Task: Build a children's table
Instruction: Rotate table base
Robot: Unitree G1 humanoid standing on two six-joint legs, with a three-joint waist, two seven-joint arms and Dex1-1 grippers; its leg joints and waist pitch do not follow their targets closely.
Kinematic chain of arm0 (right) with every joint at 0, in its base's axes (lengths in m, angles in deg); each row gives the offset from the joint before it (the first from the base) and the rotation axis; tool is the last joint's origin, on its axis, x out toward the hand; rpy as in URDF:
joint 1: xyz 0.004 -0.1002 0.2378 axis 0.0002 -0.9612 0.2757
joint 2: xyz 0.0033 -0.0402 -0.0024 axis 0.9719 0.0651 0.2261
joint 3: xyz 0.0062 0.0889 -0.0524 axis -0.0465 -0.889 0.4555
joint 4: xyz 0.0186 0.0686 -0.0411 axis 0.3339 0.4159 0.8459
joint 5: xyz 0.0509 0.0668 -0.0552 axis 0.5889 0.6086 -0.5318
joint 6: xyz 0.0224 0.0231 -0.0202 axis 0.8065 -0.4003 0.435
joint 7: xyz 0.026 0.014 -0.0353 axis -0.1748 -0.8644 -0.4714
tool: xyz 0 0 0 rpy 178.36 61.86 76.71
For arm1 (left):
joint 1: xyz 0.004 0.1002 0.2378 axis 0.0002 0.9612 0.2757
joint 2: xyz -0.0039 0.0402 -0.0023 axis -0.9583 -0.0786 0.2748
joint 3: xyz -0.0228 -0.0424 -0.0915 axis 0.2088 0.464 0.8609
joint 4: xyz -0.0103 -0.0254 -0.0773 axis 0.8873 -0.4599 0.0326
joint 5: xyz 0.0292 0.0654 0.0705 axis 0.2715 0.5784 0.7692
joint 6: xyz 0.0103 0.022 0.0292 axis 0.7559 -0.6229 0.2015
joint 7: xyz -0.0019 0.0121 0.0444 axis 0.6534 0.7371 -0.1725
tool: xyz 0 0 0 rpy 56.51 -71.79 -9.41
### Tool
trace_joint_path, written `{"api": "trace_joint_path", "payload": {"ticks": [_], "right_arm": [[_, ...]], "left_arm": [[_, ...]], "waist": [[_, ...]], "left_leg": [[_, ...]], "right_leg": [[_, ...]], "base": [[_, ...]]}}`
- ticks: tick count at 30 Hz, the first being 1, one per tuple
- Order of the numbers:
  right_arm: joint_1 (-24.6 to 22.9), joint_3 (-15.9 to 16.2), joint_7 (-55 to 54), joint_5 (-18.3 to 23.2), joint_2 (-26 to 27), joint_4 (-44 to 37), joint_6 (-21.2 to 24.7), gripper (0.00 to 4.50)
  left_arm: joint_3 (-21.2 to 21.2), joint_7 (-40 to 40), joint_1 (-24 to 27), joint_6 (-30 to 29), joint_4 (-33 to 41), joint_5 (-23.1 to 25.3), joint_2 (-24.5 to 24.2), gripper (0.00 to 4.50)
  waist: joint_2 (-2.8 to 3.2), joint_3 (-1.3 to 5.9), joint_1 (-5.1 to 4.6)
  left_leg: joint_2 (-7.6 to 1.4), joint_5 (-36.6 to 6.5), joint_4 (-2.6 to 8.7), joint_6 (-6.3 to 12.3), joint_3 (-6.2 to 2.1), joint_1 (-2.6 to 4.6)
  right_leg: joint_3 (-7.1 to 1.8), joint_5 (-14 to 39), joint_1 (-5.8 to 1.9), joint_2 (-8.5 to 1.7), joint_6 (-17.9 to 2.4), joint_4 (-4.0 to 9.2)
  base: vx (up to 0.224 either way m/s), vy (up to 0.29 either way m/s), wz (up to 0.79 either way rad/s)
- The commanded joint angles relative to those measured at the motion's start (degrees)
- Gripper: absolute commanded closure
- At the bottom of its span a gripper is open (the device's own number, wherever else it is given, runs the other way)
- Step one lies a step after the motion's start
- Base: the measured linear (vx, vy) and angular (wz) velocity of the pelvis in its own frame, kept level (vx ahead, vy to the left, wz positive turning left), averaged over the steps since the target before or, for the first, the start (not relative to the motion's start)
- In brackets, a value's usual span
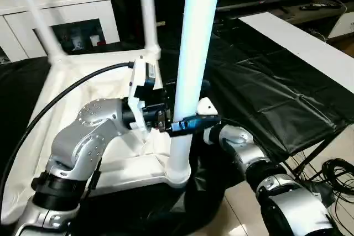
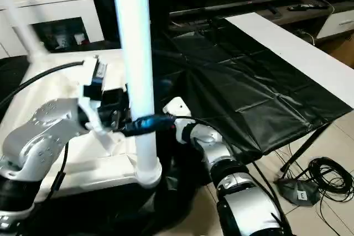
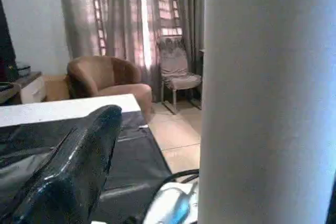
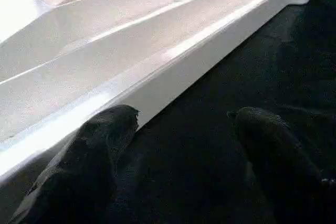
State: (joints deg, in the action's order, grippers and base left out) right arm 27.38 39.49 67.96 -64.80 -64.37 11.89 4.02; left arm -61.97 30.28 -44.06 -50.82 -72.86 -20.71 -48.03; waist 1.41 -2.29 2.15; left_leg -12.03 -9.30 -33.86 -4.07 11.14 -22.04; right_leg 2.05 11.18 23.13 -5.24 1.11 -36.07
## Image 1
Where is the black work surface mat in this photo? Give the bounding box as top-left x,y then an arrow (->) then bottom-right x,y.
0,23 -> 354,236

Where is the white plastic table top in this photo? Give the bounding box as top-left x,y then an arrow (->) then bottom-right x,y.
0,48 -> 191,224

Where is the white plastic table leg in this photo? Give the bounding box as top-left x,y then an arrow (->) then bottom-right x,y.
8,0 -> 66,64
138,0 -> 162,61
166,0 -> 224,188

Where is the white flat side panel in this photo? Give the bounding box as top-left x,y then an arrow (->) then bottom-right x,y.
238,12 -> 354,94

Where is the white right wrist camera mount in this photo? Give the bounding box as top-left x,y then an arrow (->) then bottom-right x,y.
196,97 -> 218,117

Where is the black slanted stand bar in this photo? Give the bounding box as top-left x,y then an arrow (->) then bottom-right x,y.
285,134 -> 335,165

